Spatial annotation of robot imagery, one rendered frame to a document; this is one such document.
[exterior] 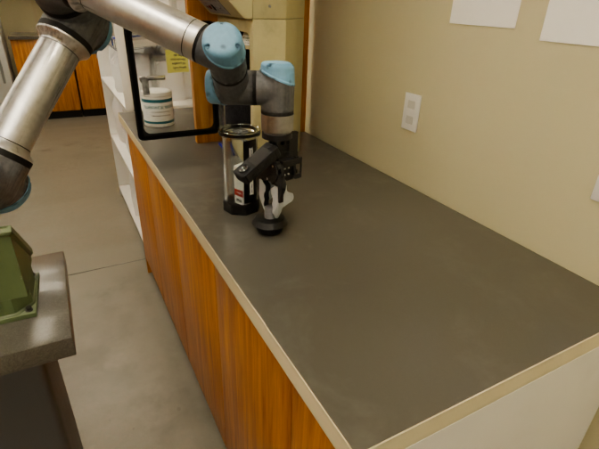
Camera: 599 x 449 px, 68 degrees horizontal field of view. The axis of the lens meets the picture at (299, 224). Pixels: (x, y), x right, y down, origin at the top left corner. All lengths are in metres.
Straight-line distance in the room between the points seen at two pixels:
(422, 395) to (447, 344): 0.13
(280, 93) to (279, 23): 0.51
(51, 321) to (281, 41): 1.02
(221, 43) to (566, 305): 0.84
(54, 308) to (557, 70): 1.15
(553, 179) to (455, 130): 0.32
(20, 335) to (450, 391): 0.72
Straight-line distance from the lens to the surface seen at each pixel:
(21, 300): 0.95
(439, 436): 0.77
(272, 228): 1.08
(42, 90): 1.11
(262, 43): 1.45
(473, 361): 0.82
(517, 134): 1.23
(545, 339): 0.93
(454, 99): 1.36
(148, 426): 1.93
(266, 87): 0.99
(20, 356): 0.89
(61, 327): 0.90
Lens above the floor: 1.47
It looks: 27 degrees down
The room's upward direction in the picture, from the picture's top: 2 degrees clockwise
